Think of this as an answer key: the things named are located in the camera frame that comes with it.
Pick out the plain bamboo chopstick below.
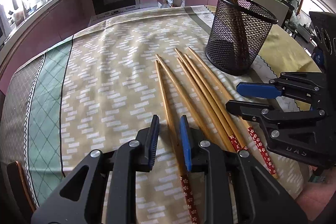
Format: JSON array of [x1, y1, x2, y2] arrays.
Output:
[[187, 46, 278, 178]]

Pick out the black mesh utensil holder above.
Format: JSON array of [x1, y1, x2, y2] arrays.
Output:
[[205, 0, 278, 76]]

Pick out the pink sleeve forearm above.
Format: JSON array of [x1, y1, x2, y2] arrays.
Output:
[[296, 167, 335, 221]]

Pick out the pink kitchen cabinets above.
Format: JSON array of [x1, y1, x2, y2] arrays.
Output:
[[0, 0, 224, 93]]

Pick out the yellow cloth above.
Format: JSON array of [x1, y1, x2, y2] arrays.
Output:
[[207, 5, 321, 111]]

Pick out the patterned beige tablecloth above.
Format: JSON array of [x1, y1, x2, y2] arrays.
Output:
[[0, 5, 321, 224]]

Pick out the wooden chair back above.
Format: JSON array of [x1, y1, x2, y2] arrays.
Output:
[[6, 161, 36, 219]]

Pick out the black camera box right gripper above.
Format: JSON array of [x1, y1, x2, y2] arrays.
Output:
[[309, 11, 335, 73]]

